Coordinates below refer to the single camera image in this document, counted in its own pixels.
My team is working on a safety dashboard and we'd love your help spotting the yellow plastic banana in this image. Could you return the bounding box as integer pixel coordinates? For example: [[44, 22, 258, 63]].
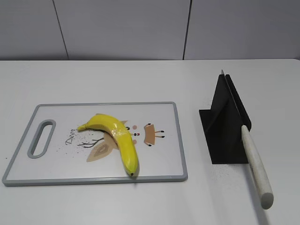
[[77, 114, 138, 176]]

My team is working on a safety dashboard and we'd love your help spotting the black knife stand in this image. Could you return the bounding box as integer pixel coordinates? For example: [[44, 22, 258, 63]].
[[199, 74, 252, 164]]

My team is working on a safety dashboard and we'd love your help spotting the white grey-rimmed cutting board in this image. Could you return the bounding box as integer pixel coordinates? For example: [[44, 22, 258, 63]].
[[2, 102, 188, 186]]

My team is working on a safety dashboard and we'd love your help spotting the knife with cream handle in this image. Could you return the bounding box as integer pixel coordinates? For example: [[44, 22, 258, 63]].
[[225, 74, 274, 210]]

